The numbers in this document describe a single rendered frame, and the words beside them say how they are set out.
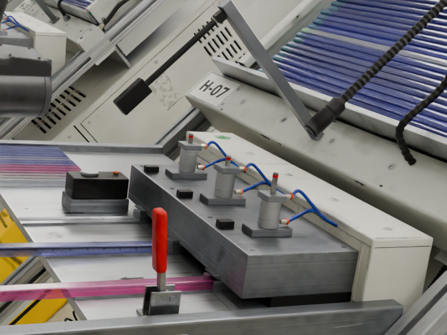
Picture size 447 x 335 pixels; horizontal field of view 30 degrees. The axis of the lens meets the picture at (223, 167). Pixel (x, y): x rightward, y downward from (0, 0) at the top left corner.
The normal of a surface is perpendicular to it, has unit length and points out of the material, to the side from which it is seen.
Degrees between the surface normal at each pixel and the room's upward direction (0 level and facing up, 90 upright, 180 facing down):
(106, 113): 90
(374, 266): 90
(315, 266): 90
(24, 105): 101
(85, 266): 44
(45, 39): 90
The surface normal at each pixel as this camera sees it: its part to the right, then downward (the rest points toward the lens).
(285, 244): 0.14, -0.96
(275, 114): -0.55, -0.68
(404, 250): 0.44, 0.26
